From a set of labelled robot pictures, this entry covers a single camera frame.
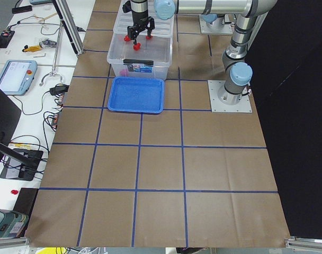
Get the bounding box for black power adapter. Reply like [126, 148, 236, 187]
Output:
[49, 84, 69, 96]

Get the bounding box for black phone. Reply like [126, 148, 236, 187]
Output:
[12, 5, 32, 14]

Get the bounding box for red block in box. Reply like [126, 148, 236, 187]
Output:
[119, 69, 129, 76]

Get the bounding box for wooden chopsticks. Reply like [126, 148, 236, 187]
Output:
[34, 12, 58, 22]

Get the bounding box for metal reacher grabber tool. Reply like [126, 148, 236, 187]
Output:
[39, 23, 63, 86]

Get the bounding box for black gripper near tray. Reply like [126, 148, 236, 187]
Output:
[127, 0, 155, 50]

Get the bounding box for yellow black small tool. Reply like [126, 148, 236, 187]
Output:
[22, 45, 42, 52]

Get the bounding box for clear plastic storage box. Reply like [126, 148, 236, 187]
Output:
[106, 5, 175, 81]

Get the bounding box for blue plastic tray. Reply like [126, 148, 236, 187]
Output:
[108, 77, 165, 114]

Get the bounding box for aluminium frame post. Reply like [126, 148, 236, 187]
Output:
[52, 0, 84, 56]

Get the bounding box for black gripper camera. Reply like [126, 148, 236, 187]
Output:
[122, 1, 132, 13]

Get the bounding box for green box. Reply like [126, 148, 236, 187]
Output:
[0, 210, 29, 239]

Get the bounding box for blue teach pendant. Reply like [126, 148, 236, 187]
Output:
[0, 60, 38, 96]

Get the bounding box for silver robot arm near tray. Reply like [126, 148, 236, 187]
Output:
[154, 0, 276, 105]

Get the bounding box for black monitor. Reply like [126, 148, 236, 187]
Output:
[0, 89, 36, 167]

